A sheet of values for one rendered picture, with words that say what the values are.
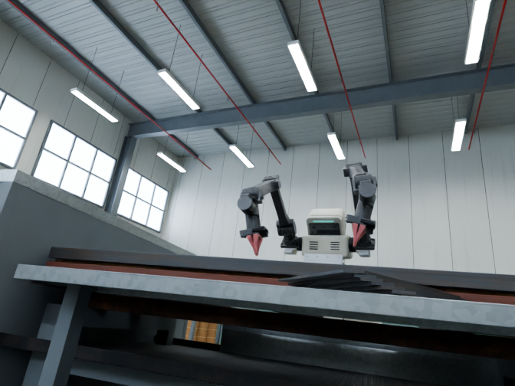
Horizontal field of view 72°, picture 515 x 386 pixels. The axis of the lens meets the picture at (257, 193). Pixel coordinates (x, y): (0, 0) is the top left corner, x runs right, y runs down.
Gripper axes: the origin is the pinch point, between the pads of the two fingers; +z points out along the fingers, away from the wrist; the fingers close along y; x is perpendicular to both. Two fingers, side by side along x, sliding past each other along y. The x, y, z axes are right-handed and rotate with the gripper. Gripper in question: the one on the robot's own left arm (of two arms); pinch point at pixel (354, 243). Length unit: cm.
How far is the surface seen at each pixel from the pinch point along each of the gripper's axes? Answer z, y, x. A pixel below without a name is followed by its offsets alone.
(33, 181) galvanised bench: 21, -97, -47
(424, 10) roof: -647, -41, 461
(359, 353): 34, 10, 44
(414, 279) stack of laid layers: 13.8, 18.7, -35.4
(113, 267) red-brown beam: 36, -62, -35
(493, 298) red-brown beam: 13, 35, -35
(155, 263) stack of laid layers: 31, -49, -35
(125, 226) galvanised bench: 20, -97, 1
